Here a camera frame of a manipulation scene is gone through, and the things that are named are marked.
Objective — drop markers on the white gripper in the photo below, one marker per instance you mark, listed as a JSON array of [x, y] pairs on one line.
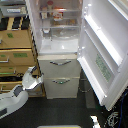
[[29, 82]]

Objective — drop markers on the white fridge door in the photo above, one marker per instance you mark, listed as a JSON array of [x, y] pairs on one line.
[[104, 33]]

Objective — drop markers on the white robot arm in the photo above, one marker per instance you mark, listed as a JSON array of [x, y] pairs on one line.
[[18, 96]]

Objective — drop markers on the upper fridge drawer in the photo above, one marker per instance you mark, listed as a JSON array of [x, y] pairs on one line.
[[56, 66]]

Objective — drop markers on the fridge drawer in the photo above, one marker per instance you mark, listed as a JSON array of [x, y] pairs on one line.
[[56, 66], [61, 88]]

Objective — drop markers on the lower fridge drawer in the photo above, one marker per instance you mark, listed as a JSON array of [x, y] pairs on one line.
[[61, 88]]

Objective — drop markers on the clear fridge shelf tray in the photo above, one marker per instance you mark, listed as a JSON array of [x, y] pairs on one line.
[[60, 33]]

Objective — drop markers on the wooden shelf rack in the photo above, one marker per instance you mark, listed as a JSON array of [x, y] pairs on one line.
[[15, 73]]

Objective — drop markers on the white refrigerator body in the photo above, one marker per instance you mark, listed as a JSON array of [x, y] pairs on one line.
[[41, 17]]

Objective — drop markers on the red food package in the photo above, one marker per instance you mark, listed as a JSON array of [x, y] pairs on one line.
[[58, 16]]

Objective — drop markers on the green label inside door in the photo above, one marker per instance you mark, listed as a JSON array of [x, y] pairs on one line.
[[103, 69]]

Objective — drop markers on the grey box on shelf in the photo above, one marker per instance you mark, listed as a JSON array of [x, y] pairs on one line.
[[13, 11]]

